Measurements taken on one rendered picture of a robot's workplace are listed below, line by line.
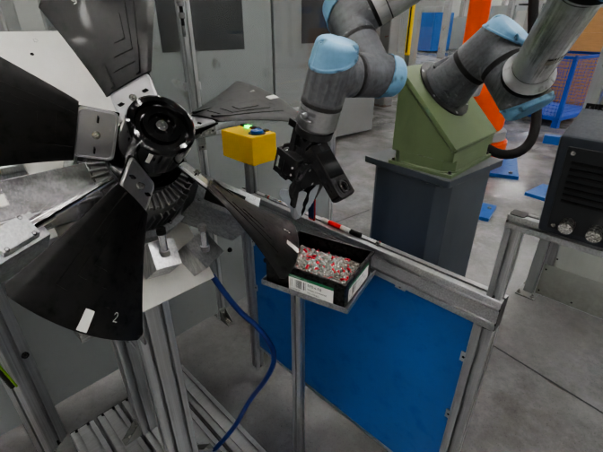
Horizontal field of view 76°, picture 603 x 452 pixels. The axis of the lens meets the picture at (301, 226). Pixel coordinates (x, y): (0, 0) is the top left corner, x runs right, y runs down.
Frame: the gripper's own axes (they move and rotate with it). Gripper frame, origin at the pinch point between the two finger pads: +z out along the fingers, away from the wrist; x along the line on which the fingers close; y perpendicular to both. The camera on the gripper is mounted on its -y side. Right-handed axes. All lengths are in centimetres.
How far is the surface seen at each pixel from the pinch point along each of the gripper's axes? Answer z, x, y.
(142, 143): -15.0, 26.5, 15.8
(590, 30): 2, -791, 108
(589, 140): -33, -17, -35
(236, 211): -4.4, 14.7, 3.8
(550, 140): 53, -325, 7
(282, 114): -13.7, -7.7, 18.1
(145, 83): -18.7, 18.7, 29.2
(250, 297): 73, -23, 29
